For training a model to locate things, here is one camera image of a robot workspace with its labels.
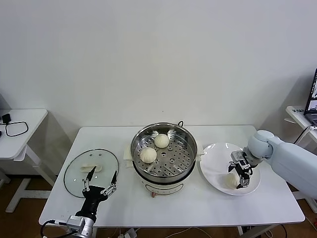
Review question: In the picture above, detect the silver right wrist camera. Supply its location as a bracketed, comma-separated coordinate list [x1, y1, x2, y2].
[230, 150, 251, 171]

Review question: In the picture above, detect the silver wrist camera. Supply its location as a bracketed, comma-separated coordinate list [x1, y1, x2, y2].
[66, 215, 86, 233]
[230, 150, 251, 171]

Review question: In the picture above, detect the white round plate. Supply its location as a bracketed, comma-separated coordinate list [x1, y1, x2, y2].
[199, 142, 262, 196]

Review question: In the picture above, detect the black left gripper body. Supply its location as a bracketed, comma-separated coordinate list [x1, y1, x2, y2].
[75, 185, 110, 219]

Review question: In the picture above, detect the black looped cable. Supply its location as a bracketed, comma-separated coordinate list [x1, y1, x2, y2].
[5, 120, 30, 137]

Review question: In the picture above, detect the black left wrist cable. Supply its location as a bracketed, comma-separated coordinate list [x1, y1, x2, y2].
[40, 219, 70, 238]

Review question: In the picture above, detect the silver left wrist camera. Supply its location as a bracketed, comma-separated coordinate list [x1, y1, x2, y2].
[66, 215, 86, 233]

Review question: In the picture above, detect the white side table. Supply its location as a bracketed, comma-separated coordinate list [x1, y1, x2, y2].
[0, 108, 56, 213]

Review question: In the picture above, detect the white steamed baozi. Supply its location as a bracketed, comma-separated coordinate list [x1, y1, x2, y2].
[140, 147, 158, 164]
[155, 133, 170, 149]
[221, 173, 240, 190]

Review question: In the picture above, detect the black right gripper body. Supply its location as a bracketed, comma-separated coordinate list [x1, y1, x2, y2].
[232, 162, 254, 179]

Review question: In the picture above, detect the white electric cooking pot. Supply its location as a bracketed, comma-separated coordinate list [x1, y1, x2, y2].
[123, 140, 206, 199]

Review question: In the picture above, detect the white desk with legs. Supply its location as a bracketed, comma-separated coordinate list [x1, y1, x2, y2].
[284, 106, 317, 213]

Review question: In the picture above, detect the white power strip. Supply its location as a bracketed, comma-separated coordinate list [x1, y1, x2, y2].
[120, 228, 138, 238]

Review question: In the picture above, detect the perforated steel steamer basket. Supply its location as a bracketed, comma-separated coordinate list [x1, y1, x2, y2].
[130, 123, 198, 179]

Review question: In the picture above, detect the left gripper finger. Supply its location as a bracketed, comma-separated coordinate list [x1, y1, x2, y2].
[82, 166, 97, 192]
[100, 170, 118, 197]

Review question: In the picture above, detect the round glass pot lid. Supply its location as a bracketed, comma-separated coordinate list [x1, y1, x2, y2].
[63, 148, 120, 198]

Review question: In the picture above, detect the open grey laptop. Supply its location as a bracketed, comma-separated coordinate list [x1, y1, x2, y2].
[304, 68, 317, 126]

